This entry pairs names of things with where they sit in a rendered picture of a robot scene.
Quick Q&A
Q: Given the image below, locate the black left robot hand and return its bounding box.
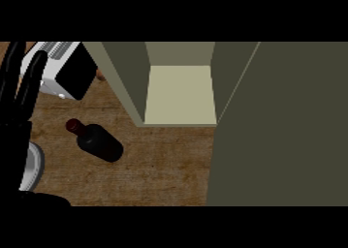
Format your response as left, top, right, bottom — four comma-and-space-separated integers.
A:
0, 41, 73, 207

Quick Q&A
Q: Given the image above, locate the dark wine bottle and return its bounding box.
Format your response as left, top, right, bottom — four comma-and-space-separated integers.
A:
66, 117, 125, 164

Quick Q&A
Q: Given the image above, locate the olive cabinet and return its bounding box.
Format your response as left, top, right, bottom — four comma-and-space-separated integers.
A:
81, 41, 263, 128

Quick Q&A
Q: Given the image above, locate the dark olive cabinet door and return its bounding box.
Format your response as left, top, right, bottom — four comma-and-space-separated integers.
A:
205, 41, 348, 207

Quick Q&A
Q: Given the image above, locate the grey plate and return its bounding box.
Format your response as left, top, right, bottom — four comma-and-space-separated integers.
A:
18, 140, 47, 193

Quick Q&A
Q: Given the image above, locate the white and black appliance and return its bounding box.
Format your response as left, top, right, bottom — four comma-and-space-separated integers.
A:
20, 41, 100, 102

